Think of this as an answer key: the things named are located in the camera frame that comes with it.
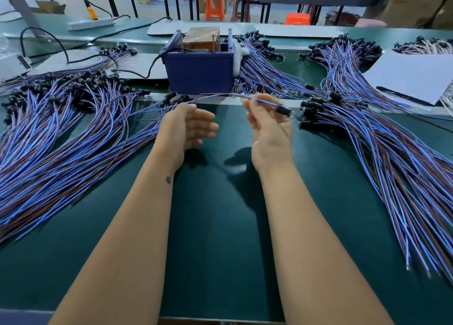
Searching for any grey metal pole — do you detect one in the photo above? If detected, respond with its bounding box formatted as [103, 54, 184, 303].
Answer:
[0, 0, 42, 30]

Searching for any pile of wired lamps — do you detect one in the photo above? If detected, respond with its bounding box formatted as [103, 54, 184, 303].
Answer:
[0, 72, 192, 244]
[299, 91, 453, 285]

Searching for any stack of large cardboard boxes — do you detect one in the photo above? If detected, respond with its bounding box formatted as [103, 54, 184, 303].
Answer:
[375, 0, 453, 28]

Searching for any person's left forearm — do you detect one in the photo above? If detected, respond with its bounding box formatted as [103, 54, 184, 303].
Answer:
[48, 160, 185, 325]

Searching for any person's right forearm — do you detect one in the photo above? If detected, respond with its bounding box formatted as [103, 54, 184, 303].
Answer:
[258, 164, 395, 325]

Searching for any person's right hand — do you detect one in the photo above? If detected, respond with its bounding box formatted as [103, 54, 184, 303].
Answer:
[243, 93, 294, 177]

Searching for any blue brown plug cable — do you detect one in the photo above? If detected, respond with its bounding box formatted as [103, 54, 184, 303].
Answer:
[127, 92, 293, 118]

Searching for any black pen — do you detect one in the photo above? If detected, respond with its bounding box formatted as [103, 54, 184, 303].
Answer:
[376, 86, 435, 107]

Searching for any person's left hand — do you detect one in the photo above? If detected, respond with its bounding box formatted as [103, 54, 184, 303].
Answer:
[152, 102, 220, 172]

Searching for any white plastic device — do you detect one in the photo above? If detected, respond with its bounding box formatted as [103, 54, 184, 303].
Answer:
[0, 52, 33, 81]

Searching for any white flat mat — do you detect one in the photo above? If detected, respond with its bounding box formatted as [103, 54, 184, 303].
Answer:
[256, 24, 348, 39]
[147, 20, 256, 37]
[30, 51, 169, 81]

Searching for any white power strip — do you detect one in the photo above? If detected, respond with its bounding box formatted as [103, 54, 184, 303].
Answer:
[68, 17, 116, 31]

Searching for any orange plastic stool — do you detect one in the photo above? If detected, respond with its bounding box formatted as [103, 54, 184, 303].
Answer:
[205, 0, 225, 22]
[285, 13, 311, 26]

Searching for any brown cardboard block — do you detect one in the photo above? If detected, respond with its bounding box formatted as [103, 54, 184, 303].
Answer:
[182, 27, 221, 53]

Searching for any open cardboard box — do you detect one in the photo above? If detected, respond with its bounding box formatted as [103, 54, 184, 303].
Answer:
[34, 0, 67, 15]

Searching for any pink plastic stool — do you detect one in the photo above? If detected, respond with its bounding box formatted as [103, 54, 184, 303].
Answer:
[354, 18, 387, 28]

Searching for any white paper sheet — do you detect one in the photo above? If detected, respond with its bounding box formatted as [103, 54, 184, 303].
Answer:
[362, 50, 453, 107]

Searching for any black power cable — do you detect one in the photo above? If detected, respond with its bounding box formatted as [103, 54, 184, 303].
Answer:
[20, 15, 174, 66]

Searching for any blue plastic tester box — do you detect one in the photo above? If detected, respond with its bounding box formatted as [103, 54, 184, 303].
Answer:
[161, 30, 238, 96]

